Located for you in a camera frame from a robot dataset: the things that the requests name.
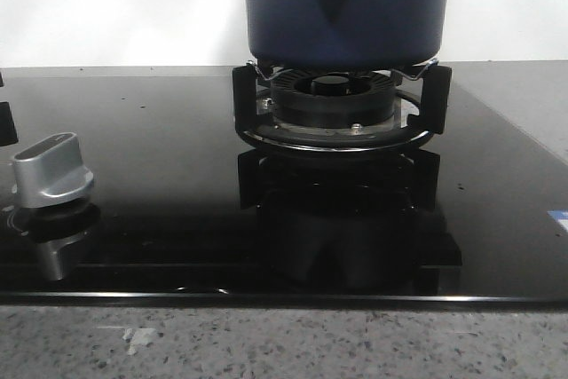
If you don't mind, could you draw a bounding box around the black round gas burner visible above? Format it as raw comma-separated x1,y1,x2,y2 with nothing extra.
255,70,411,145

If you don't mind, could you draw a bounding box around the silver stove control knob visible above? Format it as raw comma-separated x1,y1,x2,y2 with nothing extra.
12,132,94,209

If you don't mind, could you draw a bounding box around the dark blue cooking pot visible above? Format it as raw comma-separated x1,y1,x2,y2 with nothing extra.
246,0,446,71

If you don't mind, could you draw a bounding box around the black glass gas cooktop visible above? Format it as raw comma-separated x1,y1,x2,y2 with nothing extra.
1,61,567,311

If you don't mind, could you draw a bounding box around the black left burner grate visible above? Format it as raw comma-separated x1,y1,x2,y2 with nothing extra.
0,100,19,146

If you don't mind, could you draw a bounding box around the blue white cooktop sticker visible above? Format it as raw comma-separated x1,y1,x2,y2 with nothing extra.
548,210,568,232

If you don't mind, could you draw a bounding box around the black pot support grate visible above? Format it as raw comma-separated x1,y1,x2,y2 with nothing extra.
232,59,453,157

